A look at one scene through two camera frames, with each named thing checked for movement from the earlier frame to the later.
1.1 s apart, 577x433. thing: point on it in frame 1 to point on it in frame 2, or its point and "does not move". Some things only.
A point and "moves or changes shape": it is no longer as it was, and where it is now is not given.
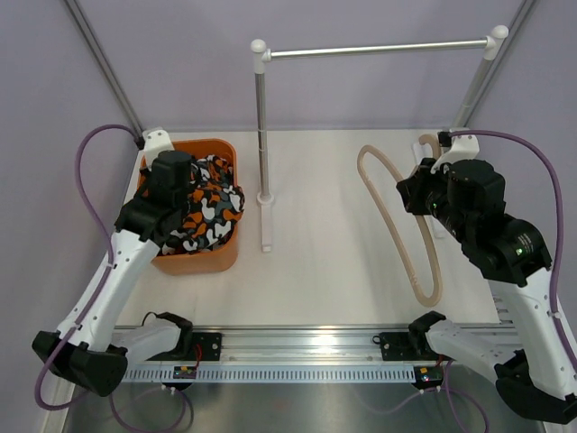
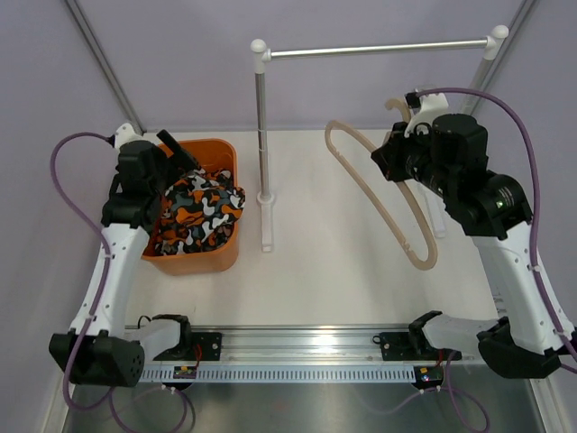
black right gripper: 413,188 to 389,155
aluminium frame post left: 105,67 does not move
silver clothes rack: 493,45 does not move
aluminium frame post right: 514,28 does not move
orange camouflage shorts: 215,205 moves or changes shape
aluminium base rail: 293,345 does not move
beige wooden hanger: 366,149 to 369,142
